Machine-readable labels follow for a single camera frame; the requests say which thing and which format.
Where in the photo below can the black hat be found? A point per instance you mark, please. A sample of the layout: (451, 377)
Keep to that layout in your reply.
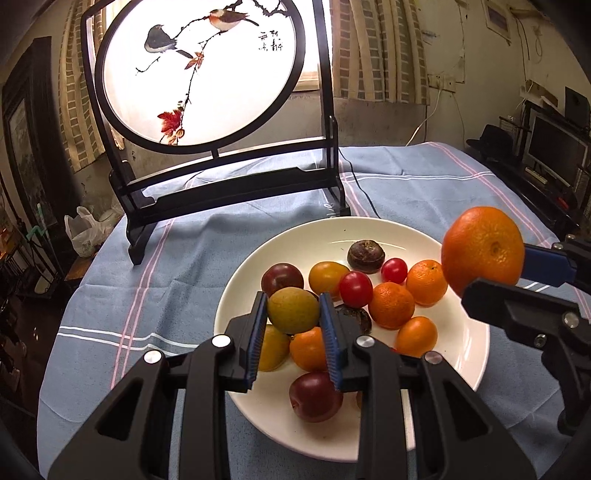
(494, 138)

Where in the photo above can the white plastic bag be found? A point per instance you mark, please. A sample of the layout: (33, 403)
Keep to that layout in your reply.
(85, 235)

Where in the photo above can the dark framed painting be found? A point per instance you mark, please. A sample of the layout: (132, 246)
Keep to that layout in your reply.
(27, 134)

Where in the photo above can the blue striped tablecloth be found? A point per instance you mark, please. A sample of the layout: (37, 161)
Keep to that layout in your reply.
(184, 258)

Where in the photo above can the white wall socket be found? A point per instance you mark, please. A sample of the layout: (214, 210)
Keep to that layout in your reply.
(445, 82)

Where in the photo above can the brown water chestnut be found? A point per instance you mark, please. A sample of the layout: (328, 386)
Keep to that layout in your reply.
(365, 254)
(358, 318)

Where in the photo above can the red cherry tomato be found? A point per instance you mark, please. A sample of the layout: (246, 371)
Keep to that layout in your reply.
(394, 270)
(356, 289)

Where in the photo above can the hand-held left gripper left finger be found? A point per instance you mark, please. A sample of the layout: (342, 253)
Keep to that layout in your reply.
(256, 341)

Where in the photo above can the brick-patterned curtain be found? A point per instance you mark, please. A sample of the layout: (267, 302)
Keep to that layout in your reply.
(76, 101)
(383, 50)

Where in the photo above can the black computer monitor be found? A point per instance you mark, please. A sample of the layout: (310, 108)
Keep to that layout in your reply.
(556, 147)

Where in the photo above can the small yellow-green fruit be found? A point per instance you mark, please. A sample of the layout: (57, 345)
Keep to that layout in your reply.
(293, 309)
(272, 346)

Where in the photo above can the yellow-orange citrus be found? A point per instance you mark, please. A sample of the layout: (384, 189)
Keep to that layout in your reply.
(325, 274)

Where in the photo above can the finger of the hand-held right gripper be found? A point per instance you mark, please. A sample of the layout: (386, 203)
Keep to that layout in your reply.
(498, 302)
(545, 265)

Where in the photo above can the black desk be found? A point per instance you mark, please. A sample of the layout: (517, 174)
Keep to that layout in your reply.
(531, 194)

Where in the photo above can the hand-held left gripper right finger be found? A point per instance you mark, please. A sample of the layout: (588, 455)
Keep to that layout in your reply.
(330, 341)

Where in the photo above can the small orange tangerine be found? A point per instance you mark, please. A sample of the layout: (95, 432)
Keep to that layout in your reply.
(391, 305)
(416, 336)
(426, 282)

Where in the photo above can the white round plate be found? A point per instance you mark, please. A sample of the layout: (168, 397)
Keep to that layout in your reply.
(286, 240)

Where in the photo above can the large orange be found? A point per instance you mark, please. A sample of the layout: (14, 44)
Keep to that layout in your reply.
(482, 251)

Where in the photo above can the round bird-painted table screen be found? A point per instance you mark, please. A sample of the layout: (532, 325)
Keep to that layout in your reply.
(198, 83)

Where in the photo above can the dark red plum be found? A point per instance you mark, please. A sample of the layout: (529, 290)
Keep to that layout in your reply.
(282, 277)
(316, 397)

